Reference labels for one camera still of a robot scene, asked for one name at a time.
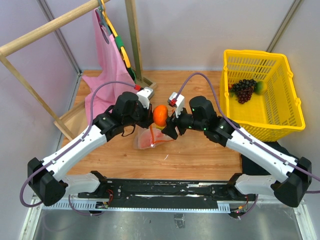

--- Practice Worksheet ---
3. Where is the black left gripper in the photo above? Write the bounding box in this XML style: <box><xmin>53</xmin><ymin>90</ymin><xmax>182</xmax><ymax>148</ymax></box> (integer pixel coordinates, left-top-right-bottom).
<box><xmin>123</xmin><ymin>100</ymin><xmax>157</xmax><ymax>129</ymax></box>

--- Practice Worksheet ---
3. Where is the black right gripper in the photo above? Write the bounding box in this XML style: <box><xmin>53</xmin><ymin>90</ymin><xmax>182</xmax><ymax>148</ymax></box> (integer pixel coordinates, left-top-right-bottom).
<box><xmin>161</xmin><ymin>103</ymin><xmax>206</xmax><ymax>140</ymax></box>

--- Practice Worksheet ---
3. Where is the orange persimmon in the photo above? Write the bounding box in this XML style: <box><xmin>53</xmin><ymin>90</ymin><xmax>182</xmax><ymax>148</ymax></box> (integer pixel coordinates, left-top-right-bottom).
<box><xmin>153</xmin><ymin>105</ymin><xmax>168</xmax><ymax>127</ymax></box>

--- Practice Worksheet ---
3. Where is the clear zip bag orange zipper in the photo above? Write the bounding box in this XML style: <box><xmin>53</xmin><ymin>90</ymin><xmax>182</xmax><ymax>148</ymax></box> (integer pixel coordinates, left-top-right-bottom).
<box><xmin>133</xmin><ymin>124</ymin><xmax>174</xmax><ymax>150</ymax></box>

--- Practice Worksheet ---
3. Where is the dark grape bunch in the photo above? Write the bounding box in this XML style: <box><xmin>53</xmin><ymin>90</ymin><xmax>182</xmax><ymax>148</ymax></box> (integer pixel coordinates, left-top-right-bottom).
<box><xmin>229</xmin><ymin>79</ymin><xmax>257</xmax><ymax>104</ymax></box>

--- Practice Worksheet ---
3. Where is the watermelon slice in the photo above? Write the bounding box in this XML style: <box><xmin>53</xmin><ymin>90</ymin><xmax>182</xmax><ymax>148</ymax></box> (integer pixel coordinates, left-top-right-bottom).
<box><xmin>137</xmin><ymin>128</ymin><xmax>166</xmax><ymax>149</ymax></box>

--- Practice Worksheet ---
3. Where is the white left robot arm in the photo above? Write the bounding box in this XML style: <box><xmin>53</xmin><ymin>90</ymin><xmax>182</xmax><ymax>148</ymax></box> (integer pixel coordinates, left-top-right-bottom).
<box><xmin>27</xmin><ymin>87</ymin><xmax>154</xmax><ymax>206</ymax></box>

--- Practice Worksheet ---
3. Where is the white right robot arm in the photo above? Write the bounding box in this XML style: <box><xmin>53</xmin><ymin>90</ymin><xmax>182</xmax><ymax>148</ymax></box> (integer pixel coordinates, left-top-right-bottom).
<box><xmin>162</xmin><ymin>96</ymin><xmax>312</xmax><ymax>208</ymax></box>

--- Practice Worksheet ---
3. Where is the pink t-shirt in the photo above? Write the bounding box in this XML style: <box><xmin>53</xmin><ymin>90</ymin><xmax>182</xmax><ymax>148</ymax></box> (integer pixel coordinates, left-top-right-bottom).
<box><xmin>83</xmin><ymin>12</ymin><xmax>137</xmax><ymax>122</ymax></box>

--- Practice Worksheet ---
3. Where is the yellow hanger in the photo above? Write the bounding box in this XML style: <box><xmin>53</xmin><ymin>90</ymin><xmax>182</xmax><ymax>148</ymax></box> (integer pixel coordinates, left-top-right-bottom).
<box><xmin>102</xmin><ymin>12</ymin><xmax>131</xmax><ymax>69</ymax></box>

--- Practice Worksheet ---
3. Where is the wooden clothes rack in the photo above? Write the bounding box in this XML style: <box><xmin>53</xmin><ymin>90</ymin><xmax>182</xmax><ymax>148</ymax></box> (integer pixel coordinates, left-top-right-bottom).
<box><xmin>0</xmin><ymin>0</ymin><xmax>157</xmax><ymax>140</ymax></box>

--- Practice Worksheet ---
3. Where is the green hanger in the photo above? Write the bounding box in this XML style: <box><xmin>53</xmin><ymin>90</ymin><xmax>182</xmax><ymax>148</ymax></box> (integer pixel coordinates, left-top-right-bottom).
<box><xmin>114</xmin><ymin>35</ymin><xmax>136</xmax><ymax>82</ymax></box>

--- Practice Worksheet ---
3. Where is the dark navy cloth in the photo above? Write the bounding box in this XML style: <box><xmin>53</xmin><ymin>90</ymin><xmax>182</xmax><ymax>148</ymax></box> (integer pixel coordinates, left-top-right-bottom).
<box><xmin>240</xmin><ymin>141</ymin><xmax>297</xmax><ymax>176</ymax></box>

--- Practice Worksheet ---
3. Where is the grey hanger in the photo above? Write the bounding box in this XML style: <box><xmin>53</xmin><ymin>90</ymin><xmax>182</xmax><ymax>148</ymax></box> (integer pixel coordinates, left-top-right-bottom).
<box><xmin>95</xmin><ymin>0</ymin><xmax>112</xmax><ymax>45</ymax></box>

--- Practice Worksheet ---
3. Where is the yellow plastic basket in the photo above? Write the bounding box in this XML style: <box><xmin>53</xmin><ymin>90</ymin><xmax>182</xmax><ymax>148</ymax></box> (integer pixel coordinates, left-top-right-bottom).
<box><xmin>219</xmin><ymin>49</ymin><xmax>306</xmax><ymax>142</ymax></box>

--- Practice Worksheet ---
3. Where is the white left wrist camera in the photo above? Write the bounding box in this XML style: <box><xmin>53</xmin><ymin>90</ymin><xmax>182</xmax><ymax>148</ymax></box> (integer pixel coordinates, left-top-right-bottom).
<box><xmin>136</xmin><ymin>87</ymin><xmax>155</xmax><ymax>110</ymax></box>

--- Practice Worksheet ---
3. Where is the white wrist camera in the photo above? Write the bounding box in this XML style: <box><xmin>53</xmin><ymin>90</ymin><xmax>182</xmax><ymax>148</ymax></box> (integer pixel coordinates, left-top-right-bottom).
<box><xmin>136</xmin><ymin>87</ymin><xmax>155</xmax><ymax>110</ymax></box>
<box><xmin>167</xmin><ymin>92</ymin><xmax>185</xmax><ymax>118</ymax></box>

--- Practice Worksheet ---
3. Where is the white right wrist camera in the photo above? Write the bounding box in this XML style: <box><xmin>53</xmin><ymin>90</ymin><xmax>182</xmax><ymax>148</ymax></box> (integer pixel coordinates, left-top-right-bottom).
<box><xmin>167</xmin><ymin>92</ymin><xmax>185</xmax><ymax>118</ymax></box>

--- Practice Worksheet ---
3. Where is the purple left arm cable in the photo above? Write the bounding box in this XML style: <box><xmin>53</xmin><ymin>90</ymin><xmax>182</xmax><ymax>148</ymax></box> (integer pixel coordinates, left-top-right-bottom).
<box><xmin>19</xmin><ymin>81</ymin><xmax>141</xmax><ymax>208</ymax></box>

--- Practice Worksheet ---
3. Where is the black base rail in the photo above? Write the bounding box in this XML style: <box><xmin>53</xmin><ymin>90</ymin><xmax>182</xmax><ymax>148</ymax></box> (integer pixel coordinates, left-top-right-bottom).
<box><xmin>77</xmin><ymin>178</ymin><xmax>255</xmax><ymax>211</ymax></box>

